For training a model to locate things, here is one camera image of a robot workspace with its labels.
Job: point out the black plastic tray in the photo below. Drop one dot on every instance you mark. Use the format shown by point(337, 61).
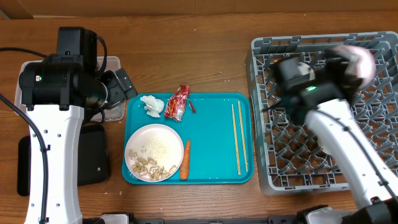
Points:
point(93, 162)

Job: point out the orange carrot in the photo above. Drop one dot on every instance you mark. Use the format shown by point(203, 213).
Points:
point(184, 167)

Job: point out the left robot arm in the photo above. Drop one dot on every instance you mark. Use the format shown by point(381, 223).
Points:
point(61, 94)

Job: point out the white bowl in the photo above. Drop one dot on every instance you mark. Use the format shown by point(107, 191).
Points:
point(306, 70)

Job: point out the teal serving tray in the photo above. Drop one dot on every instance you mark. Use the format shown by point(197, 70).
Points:
point(210, 130)

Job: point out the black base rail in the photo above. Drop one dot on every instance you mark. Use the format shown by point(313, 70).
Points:
point(129, 218)

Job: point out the red snack wrapper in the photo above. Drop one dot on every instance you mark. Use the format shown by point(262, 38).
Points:
point(177, 103)

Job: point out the food scraps on plate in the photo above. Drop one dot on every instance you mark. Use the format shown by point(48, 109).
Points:
point(153, 165)

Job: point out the wooden chopstick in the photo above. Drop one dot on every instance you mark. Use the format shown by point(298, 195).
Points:
point(242, 135)
point(236, 140)

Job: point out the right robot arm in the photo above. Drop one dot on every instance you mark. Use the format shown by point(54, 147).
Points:
point(321, 100)

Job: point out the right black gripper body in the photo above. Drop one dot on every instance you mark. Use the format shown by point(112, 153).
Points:
point(347, 89)

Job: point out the white plate with food scraps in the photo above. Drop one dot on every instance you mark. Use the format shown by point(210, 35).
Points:
point(154, 136)

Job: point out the grey dishwasher rack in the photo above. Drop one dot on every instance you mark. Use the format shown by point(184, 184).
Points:
point(289, 157)

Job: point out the small white cup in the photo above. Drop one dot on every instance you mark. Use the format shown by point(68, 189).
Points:
point(323, 147)

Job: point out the white tissue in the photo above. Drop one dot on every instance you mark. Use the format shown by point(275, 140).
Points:
point(153, 106)

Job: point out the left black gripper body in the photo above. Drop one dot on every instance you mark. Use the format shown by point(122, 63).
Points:
point(115, 94)

